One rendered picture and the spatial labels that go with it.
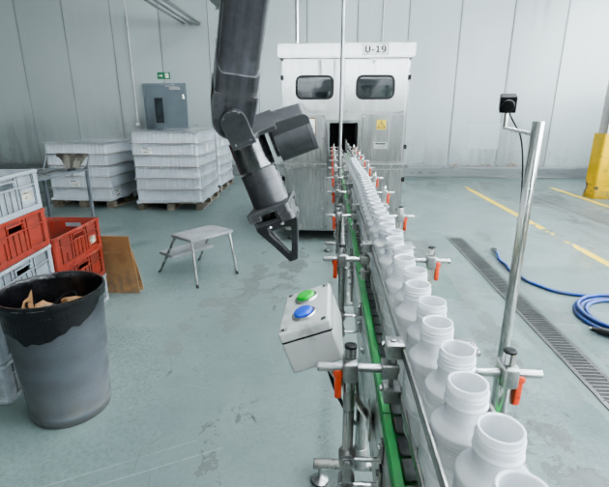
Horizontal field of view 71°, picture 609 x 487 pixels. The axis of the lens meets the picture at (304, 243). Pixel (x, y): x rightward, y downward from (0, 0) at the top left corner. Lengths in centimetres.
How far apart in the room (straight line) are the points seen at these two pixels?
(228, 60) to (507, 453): 50
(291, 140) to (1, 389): 229
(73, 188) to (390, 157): 495
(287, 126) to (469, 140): 1017
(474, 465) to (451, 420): 5
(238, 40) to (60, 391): 195
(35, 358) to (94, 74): 988
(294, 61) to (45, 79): 837
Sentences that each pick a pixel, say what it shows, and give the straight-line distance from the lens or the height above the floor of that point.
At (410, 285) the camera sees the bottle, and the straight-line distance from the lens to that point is 66.
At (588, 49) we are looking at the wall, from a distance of 1169.
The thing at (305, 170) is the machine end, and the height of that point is 81.
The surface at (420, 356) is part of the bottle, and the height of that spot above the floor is 113.
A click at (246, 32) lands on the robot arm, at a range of 57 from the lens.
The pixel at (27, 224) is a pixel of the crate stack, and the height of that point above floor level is 83.
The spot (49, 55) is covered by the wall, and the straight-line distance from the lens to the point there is 1221.
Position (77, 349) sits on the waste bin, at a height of 40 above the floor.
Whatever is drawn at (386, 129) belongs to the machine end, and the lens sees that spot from 478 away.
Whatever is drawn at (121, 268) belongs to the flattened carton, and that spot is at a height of 23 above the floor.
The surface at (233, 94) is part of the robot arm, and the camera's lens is 58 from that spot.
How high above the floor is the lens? 140
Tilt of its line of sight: 17 degrees down
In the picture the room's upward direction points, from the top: straight up
